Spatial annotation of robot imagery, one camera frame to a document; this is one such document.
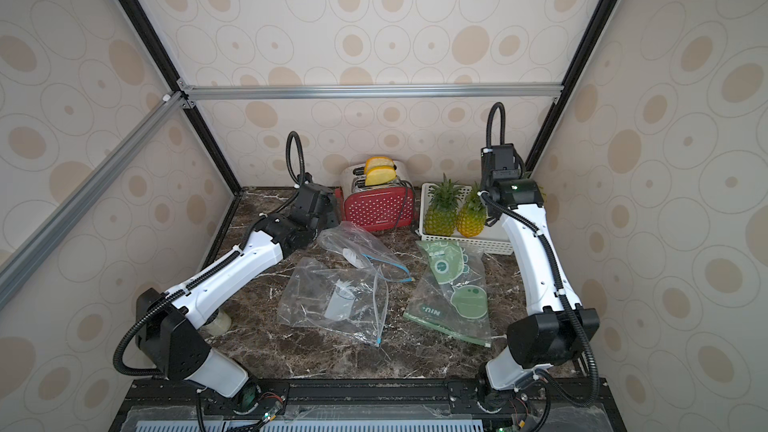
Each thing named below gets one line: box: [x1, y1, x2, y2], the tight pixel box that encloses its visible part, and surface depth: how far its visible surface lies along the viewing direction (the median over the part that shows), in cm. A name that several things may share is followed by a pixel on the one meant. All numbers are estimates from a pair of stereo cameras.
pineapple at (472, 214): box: [456, 182, 487, 238], surface depth 100 cm
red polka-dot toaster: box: [334, 161, 414, 232], surface depth 99 cm
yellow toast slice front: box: [365, 165, 396, 186], surface depth 98 cm
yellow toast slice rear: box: [364, 156, 395, 175], surface depth 102 cm
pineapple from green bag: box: [424, 173, 464, 237], surface depth 96 cm
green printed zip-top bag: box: [404, 240, 492, 348], surface depth 91 cm
